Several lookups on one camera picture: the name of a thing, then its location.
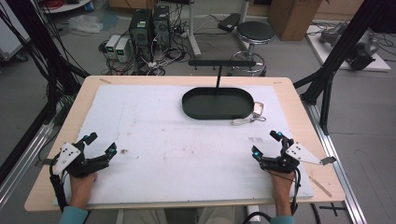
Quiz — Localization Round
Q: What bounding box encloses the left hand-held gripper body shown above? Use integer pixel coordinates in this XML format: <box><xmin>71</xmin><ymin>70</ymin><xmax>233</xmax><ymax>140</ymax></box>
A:
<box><xmin>35</xmin><ymin>139</ymin><xmax>101</xmax><ymax>179</ymax></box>

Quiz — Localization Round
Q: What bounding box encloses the large black computer tower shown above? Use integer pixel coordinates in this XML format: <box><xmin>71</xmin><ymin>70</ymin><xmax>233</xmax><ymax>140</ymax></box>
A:
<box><xmin>128</xmin><ymin>8</ymin><xmax>154</xmax><ymax>63</ymax></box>

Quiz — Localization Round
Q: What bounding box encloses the tangle of floor cables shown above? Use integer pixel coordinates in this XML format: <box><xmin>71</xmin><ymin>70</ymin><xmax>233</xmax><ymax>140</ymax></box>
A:
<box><xmin>98</xmin><ymin>18</ymin><xmax>191</xmax><ymax>77</ymax></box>

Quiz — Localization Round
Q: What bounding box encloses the black tray key rack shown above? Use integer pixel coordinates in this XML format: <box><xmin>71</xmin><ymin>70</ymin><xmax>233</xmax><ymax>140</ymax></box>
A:
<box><xmin>181</xmin><ymin>59</ymin><xmax>257</xmax><ymax>121</ymax></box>

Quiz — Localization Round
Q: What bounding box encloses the grey and black machine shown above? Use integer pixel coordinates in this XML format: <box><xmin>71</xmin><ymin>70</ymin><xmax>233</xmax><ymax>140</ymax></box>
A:
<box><xmin>318</xmin><ymin>21</ymin><xmax>381</xmax><ymax>72</ymax></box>

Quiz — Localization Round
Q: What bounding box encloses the person's left hand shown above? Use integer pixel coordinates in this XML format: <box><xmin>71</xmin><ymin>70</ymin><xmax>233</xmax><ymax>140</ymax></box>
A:
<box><xmin>68</xmin><ymin>172</ymin><xmax>99</xmax><ymax>208</ymax></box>

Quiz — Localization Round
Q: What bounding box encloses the white desk leg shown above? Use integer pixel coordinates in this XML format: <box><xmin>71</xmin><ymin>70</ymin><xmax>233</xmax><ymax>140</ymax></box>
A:
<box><xmin>186</xmin><ymin>0</ymin><xmax>203</xmax><ymax>58</ymax></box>

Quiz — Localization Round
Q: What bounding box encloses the brown cardboard box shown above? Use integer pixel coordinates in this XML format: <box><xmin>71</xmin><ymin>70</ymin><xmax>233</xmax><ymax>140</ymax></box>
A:
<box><xmin>267</xmin><ymin>0</ymin><xmax>324</xmax><ymax>42</ymax></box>

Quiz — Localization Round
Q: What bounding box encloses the black round stool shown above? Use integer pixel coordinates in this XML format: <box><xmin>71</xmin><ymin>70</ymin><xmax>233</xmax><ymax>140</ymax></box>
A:
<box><xmin>229</xmin><ymin>21</ymin><xmax>276</xmax><ymax>77</ymax></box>

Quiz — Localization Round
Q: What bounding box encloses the white floor board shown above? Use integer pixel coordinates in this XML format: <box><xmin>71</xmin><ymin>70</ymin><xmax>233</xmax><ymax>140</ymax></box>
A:
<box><xmin>305</xmin><ymin>23</ymin><xmax>392</xmax><ymax>73</ymax></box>

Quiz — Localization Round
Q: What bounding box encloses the white panel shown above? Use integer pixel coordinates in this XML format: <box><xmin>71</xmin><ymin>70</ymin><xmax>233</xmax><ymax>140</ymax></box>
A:
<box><xmin>0</xmin><ymin>0</ymin><xmax>31</xmax><ymax>63</ymax></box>

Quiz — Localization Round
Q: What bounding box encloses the white power supply unit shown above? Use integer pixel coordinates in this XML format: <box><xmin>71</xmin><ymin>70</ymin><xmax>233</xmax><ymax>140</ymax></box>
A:
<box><xmin>104</xmin><ymin>34</ymin><xmax>121</xmax><ymax>61</ymax></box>
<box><xmin>114</xmin><ymin>37</ymin><xmax>131</xmax><ymax>63</ymax></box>

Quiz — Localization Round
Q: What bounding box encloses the silver aluminium rail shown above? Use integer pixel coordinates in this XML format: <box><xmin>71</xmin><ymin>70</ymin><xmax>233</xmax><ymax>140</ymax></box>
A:
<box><xmin>302</xmin><ymin>100</ymin><xmax>369</xmax><ymax>224</ymax></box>
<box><xmin>0</xmin><ymin>123</ymin><xmax>56</xmax><ymax>204</ymax></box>

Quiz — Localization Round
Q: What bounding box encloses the slim black computer tower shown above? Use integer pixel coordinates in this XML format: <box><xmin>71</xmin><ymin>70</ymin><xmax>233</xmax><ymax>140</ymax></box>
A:
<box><xmin>151</xmin><ymin>5</ymin><xmax>172</xmax><ymax>49</ymax></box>

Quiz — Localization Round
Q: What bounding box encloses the black sleeved gripper cable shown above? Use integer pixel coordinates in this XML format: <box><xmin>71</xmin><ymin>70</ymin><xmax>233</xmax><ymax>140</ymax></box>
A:
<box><xmin>49</xmin><ymin>155</ymin><xmax>69</xmax><ymax>214</ymax></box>

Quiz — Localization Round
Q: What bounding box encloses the white plastic bag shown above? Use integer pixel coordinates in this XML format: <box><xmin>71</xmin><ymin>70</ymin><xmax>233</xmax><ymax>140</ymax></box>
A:
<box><xmin>66</xmin><ymin>14</ymin><xmax>105</xmax><ymax>35</ymax></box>

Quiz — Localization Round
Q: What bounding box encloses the black metal frame post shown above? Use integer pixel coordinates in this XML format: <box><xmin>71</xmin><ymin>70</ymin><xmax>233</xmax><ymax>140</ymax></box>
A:
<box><xmin>0</xmin><ymin>0</ymin><xmax>92</xmax><ymax>185</ymax></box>
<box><xmin>293</xmin><ymin>0</ymin><xmax>390</xmax><ymax>136</ymax></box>

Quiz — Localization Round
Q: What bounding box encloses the black flat box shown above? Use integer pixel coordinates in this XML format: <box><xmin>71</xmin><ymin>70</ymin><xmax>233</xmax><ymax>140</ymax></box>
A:
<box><xmin>217</xmin><ymin>12</ymin><xmax>242</xmax><ymax>34</ymax></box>

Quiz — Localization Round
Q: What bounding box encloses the keyring with white strap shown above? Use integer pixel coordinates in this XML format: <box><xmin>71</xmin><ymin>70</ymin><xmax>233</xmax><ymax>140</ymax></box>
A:
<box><xmin>231</xmin><ymin>101</ymin><xmax>267</xmax><ymax>127</ymax></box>

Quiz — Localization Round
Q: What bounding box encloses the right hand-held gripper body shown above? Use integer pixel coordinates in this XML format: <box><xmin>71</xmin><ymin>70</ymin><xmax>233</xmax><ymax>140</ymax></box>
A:
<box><xmin>261</xmin><ymin>138</ymin><xmax>338</xmax><ymax>175</ymax></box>

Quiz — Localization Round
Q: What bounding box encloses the white foam mat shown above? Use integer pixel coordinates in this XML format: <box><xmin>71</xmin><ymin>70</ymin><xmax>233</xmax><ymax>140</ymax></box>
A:
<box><xmin>51</xmin><ymin>83</ymin><xmax>315</xmax><ymax>207</ymax></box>

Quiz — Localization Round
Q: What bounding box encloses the person's right hand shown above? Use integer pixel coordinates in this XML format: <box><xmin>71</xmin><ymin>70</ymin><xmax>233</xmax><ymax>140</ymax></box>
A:
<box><xmin>268</xmin><ymin>170</ymin><xmax>296</xmax><ymax>204</ymax></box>

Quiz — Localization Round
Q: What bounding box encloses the white round table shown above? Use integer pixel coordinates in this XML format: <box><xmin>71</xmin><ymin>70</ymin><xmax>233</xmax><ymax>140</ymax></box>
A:
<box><xmin>42</xmin><ymin>0</ymin><xmax>93</xmax><ymax>14</ymax></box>

